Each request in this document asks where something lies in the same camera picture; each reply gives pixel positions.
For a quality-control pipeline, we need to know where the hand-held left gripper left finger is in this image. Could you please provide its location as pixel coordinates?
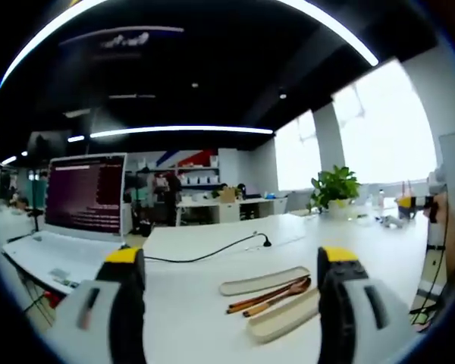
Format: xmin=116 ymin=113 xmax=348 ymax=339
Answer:
xmin=47 ymin=247 xmax=147 ymax=364

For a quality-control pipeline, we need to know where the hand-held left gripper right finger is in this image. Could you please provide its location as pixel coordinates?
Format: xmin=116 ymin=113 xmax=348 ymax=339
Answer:
xmin=316 ymin=246 xmax=419 ymax=364

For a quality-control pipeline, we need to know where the wooden spoon utensil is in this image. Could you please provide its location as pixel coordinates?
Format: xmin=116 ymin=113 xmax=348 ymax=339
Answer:
xmin=242 ymin=281 xmax=312 ymax=319

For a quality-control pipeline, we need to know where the beige cutlery case base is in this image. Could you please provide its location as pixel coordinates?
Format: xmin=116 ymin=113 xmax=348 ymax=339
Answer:
xmin=246 ymin=287 xmax=322 ymax=344

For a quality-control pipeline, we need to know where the wooden chopstick utensil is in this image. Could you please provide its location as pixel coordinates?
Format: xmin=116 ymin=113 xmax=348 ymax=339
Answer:
xmin=227 ymin=279 xmax=309 ymax=315
xmin=226 ymin=277 xmax=308 ymax=315

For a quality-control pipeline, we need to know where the beige cutlery case lid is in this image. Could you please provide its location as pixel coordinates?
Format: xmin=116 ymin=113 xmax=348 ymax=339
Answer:
xmin=219 ymin=265 xmax=312 ymax=297

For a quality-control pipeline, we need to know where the grey crumpled cloth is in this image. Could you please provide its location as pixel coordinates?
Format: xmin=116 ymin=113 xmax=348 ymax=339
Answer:
xmin=378 ymin=214 xmax=406 ymax=230

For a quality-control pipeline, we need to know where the green potted plant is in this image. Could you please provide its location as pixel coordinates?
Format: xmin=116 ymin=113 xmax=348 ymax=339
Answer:
xmin=306 ymin=164 xmax=362 ymax=221

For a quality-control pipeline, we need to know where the black tripod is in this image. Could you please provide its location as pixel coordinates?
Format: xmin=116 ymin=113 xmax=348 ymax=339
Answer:
xmin=25 ymin=166 xmax=46 ymax=234

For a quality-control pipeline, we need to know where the white office desk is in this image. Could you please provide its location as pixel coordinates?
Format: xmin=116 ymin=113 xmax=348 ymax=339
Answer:
xmin=175 ymin=196 xmax=290 ymax=226

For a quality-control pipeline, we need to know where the long ceiling light strip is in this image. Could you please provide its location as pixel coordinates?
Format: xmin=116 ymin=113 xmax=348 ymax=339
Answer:
xmin=89 ymin=125 xmax=275 ymax=140

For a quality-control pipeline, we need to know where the curved ceiling light strip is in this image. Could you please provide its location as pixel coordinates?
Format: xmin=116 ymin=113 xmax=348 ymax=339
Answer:
xmin=0 ymin=0 xmax=380 ymax=96

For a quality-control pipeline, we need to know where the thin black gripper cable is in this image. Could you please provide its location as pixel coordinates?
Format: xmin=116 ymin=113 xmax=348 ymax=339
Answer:
xmin=409 ymin=223 xmax=450 ymax=318

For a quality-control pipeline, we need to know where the black cable with plug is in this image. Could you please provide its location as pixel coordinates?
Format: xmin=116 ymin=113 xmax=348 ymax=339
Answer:
xmin=143 ymin=232 xmax=273 ymax=264

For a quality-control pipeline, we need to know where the wall shelf with white boxes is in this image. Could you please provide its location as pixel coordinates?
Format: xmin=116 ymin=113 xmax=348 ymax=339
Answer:
xmin=138 ymin=153 xmax=221 ymax=190

